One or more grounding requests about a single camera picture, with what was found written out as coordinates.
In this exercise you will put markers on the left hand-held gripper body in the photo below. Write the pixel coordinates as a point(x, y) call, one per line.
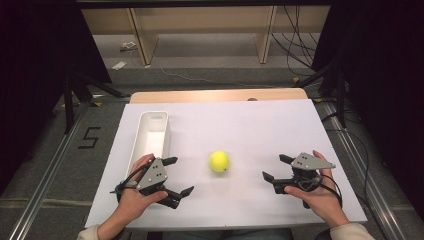
point(154, 173)

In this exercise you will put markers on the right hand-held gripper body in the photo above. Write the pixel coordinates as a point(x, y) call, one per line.
point(306, 161)

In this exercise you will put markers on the yellow tennis ball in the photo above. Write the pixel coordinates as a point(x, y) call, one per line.
point(219, 161)

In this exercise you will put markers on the person's left hand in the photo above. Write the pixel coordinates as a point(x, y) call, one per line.
point(133, 203)

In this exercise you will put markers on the person's right hand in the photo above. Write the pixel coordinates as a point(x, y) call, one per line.
point(323, 201)

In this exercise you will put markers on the white rectangular plastic container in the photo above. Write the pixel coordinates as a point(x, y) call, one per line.
point(151, 136)

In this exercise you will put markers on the white board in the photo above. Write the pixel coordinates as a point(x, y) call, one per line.
point(233, 133)

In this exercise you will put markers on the black tripod stand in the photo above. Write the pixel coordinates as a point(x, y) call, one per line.
point(340, 96)
point(69, 103)

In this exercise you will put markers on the light wooden table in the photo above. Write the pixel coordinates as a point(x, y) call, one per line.
point(216, 95)

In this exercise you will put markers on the white paper slip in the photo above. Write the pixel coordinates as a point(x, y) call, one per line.
point(119, 65)

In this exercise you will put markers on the black curtain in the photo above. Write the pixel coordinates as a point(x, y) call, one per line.
point(383, 66)
point(36, 50)

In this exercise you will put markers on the white power strip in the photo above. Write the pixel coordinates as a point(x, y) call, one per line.
point(128, 45)

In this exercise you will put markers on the metal floor rail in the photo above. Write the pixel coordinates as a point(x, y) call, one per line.
point(50, 170)
point(360, 166)

